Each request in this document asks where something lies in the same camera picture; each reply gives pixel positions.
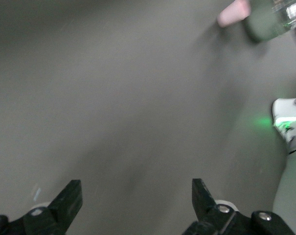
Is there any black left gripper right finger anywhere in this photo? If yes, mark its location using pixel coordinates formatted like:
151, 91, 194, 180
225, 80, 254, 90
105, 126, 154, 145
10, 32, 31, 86
184, 178, 295, 235

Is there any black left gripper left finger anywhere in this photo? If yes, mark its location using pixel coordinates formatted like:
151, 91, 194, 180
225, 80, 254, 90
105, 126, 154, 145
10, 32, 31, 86
0, 180, 83, 235

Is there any pink plastic cup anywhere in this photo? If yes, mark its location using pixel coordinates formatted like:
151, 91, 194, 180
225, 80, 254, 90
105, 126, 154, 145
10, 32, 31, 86
216, 0, 251, 27

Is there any dark grey table mat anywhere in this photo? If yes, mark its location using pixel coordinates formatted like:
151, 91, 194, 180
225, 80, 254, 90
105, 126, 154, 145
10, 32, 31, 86
0, 0, 296, 235

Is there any grey-green cooking pot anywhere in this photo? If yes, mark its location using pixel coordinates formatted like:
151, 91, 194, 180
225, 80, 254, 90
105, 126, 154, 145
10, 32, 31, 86
244, 0, 296, 45

